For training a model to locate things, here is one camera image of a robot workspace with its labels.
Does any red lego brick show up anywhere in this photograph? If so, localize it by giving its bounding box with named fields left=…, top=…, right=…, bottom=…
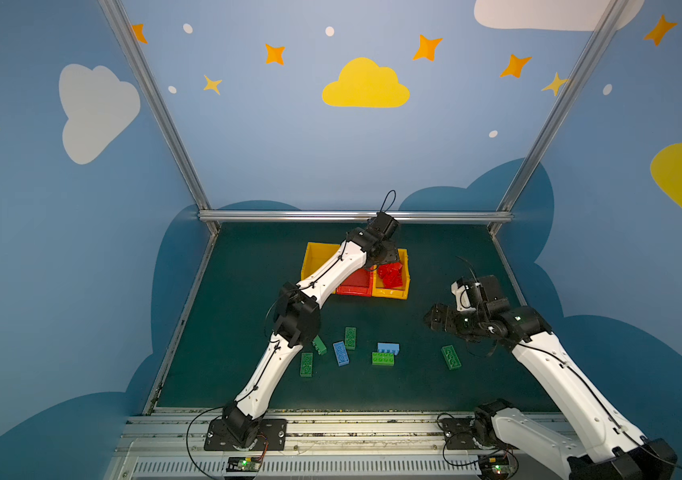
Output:
left=376, top=262, right=404, bottom=290

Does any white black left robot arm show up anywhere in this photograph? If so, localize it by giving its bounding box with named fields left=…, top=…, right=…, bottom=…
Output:
left=221, top=211, right=399, bottom=448

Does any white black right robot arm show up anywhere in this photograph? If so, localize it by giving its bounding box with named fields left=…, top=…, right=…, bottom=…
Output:
left=424, top=303, right=677, bottom=479

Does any green lego brick far right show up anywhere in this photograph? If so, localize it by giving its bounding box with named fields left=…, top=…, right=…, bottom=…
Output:
left=441, top=345, right=462, bottom=371

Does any red plastic bin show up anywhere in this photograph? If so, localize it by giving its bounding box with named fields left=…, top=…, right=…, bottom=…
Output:
left=335, top=268, right=374, bottom=297

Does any right yellow plastic bin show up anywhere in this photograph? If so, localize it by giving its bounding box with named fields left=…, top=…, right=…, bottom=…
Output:
left=372, top=249, right=410, bottom=300

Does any yellow plastic bin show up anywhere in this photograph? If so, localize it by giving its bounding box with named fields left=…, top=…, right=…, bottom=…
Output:
left=372, top=249, right=410, bottom=300
left=300, top=242, right=340, bottom=280

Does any left yellow plastic bin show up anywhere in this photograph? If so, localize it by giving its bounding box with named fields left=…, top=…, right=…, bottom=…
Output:
left=300, top=242, right=340, bottom=280

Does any light blue lego brick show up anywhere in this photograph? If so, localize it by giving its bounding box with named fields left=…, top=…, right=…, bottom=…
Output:
left=377, top=342, right=400, bottom=355

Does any bright green lego brick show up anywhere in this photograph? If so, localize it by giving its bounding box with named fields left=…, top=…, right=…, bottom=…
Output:
left=371, top=352, right=395, bottom=366

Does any green lego brick centre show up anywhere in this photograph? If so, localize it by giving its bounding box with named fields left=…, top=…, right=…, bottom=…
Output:
left=344, top=327, right=357, bottom=350

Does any green lego brick small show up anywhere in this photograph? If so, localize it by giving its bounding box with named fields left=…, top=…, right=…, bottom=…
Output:
left=312, top=336, right=327, bottom=355

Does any right controller board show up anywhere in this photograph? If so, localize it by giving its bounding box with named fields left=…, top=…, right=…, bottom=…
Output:
left=477, top=455, right=513, bottom=480

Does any controller board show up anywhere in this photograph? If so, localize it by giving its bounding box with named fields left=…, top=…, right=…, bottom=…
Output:
left=226, top=457, right=263, bottom=474
left=477, top=455, right=513, bottom=480

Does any green lego brick left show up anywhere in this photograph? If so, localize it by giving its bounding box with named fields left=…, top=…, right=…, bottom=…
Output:
left=299, top=353, right=314, bottom=378

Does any left controller board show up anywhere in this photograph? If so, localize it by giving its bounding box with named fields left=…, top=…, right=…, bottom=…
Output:
left=226, top=457, right=263, bottom=474

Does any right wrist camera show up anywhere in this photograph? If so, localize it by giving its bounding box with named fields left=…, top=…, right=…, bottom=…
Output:
left=450, top=275, right=510, bottom=313

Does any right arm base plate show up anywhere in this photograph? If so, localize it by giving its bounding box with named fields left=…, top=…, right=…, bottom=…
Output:
left=437, top=416, right=496, bottom=450

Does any right aluminium frame post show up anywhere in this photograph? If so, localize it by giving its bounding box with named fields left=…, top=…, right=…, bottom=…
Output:
left=488, top=0, right=629, bottom=238

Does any aluminium frame post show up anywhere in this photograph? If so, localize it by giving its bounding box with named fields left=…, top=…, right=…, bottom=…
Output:
left=98, top=0, right=210, bottom=214
left=488, top=0, right=629, bottom=238

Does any horizontal aluminium frame rail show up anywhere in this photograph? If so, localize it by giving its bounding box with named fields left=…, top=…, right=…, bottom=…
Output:
left=198, top=209, right=513, bottom=224

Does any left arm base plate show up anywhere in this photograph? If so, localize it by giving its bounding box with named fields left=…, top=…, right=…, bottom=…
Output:
left=203, top=418, right=288, bottom=451

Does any left aluminium frame post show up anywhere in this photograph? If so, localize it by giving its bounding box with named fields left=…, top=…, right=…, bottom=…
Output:
left=98, top=0, right=210, bottom=214

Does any aluminium front mounting rail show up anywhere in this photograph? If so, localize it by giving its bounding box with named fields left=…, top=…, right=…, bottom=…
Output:
left=103, top=411, right=624, bottom=480

